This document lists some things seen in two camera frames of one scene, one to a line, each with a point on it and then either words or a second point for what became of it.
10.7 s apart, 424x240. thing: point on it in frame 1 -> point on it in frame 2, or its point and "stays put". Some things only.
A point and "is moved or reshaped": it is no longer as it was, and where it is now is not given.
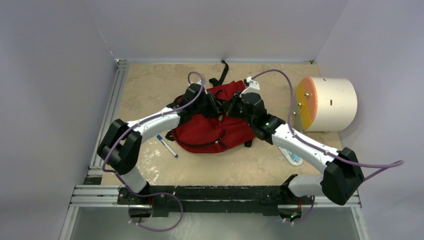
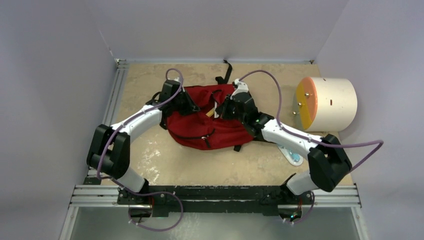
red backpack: [202, 133] is moved or reshaped
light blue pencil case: [292, 158] stays put
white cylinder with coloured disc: [325, 104] stays put
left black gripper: [214, 108] -> [190, 107]
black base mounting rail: [265, 199] stays put
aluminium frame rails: [82, 195] stays put
